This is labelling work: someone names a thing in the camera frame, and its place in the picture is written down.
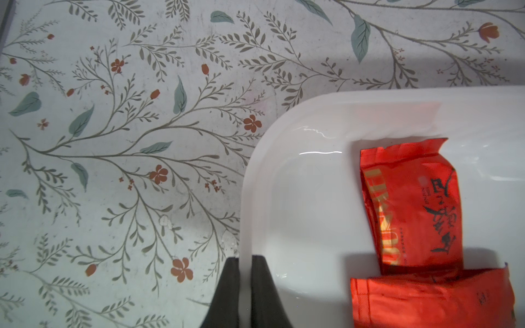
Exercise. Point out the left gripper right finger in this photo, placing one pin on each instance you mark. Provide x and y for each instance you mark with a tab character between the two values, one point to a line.
267	310

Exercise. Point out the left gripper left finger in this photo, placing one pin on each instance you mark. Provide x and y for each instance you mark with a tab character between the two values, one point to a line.
223	311

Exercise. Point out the white plastic storage box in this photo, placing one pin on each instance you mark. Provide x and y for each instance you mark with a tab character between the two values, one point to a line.
302	207

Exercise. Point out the red tea bag in box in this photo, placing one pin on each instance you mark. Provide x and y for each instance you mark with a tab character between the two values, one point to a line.
412	201

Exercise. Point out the red tea bag lower box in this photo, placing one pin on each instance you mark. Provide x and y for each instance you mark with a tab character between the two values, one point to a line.
450	298

